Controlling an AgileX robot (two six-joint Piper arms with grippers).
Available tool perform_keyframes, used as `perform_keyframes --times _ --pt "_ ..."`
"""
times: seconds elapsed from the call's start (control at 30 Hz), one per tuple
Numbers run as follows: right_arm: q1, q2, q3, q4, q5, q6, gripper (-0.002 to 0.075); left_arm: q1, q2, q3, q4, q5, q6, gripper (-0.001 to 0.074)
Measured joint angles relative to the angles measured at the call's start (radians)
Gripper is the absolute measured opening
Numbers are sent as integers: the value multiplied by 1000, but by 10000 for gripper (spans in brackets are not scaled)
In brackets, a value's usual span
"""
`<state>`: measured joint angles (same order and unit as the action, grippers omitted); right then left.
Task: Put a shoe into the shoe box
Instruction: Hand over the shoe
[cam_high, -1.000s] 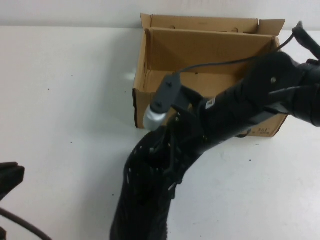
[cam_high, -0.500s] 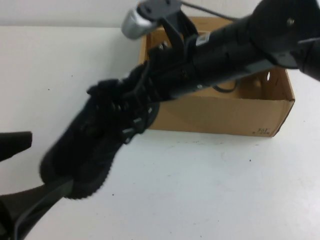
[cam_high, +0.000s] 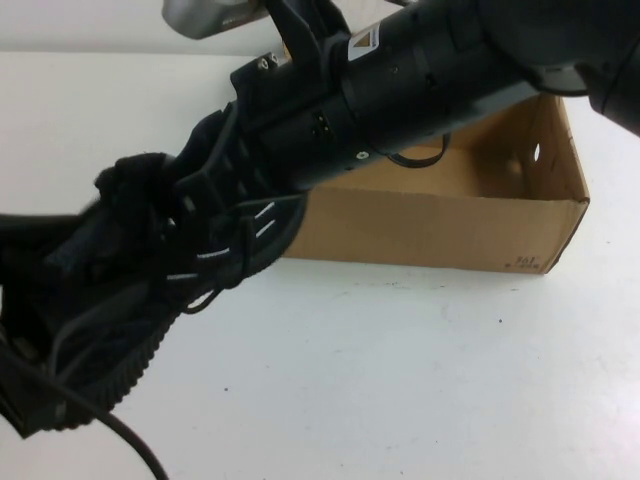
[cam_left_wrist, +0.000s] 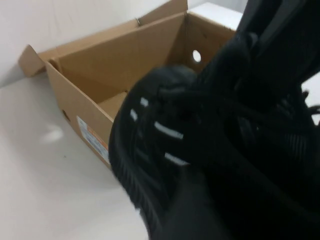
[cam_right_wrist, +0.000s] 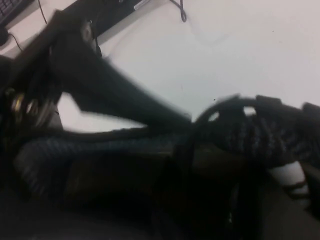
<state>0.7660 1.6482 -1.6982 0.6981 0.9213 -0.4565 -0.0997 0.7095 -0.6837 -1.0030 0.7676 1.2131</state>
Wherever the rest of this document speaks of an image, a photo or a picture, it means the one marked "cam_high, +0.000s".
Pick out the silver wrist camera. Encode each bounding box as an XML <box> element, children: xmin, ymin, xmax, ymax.
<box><xmin>159</xmin><ymin>0</ymin><xmax>275</xmax><ymax>27</ymax></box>

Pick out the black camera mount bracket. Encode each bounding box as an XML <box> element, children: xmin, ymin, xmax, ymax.
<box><xmin>267</xmin><ymin>0</ymin><xmax>354</xmax><ymax>69</ymax></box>

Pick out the brown cardboard shoe box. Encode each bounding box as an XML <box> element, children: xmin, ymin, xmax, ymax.
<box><xmin>277</xmin><ymin>39</ymin><xmax>591</xmax><ymax>276</ymax></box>

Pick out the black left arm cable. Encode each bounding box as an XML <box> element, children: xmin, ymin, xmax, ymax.
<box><xmin>0</xmin><ymin>344</ymin><xmax>169</xmax><ymax>480</ymax></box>

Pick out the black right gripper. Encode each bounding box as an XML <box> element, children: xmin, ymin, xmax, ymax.
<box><xmin>169</xmin><ymin>42</ymin><xmax>362</xmax><ymax>214</ymax></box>

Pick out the black knit sneaker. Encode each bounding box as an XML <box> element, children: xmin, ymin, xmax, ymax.
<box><xmin>0</xmin><ymin>153</ymin><xmax>312</xmax><ymax>437</ymax></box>

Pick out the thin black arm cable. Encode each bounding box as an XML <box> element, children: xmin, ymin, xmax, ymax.
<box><xmin>382</xmin><ymin>133</ymin><xmax>449</xmax><ymax>167</ymax></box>

